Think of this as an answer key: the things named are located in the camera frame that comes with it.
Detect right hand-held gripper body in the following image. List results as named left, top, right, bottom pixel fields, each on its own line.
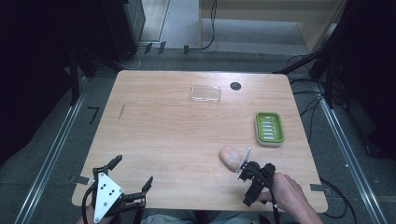
left=235, top=147, right=277, bottom=207

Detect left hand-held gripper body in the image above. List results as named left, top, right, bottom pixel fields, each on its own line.
left=92, top=165, right=148, bottom=224

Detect person's right hand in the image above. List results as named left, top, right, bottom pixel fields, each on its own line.
left=257, top=173, right=307, bottom=216

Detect person's left hand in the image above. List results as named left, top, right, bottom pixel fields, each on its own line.
left=75, top=203, right=118, bottom=224

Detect person's grey pants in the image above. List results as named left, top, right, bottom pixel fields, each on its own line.
left=141, top=208, right=261, bottom=224

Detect green soap dish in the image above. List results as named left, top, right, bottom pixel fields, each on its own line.
left=254, top=111, right=286, bottom=148

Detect black metal stand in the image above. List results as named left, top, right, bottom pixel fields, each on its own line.
left=273, top=0, right=356, bottom=110
left=66, top=46, right=97, bottom=106

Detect clear plastic lid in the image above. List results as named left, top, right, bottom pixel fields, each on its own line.
left=190, top=84, right=222, bottom=105

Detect black computer cabinet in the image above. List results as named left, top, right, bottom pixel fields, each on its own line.
left=102, top=0, right=147, bottom=63

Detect light wooden shelf unit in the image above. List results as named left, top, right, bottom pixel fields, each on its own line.
left=199, top=0, right=348, bottom=54

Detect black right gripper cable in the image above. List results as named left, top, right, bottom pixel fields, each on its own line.
left=244, top=169, right=281, bottom=224

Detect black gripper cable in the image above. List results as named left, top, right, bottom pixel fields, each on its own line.
left=80, top=183, right=97, bottom=224
left=244, top=169, right=281, bottom=224

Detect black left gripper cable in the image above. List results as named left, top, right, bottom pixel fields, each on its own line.
left=80, top=183, right=97, bottom=224

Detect metal floor rail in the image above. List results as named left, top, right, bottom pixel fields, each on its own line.
left=13, top=76, right=92, bottom=224
left=312, top=82, right=390, bottom=224

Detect black floor cable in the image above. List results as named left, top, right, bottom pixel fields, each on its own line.
left=318, top=176, right=359, bottom=224
left=292, top=90, right=325, bottom=144

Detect white floor cable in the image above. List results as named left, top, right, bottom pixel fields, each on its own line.
left=120, top=46, right=148, bottom=71

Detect black hanging cable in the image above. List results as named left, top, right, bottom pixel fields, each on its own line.
left=186, top=0, right=219, bottom=52

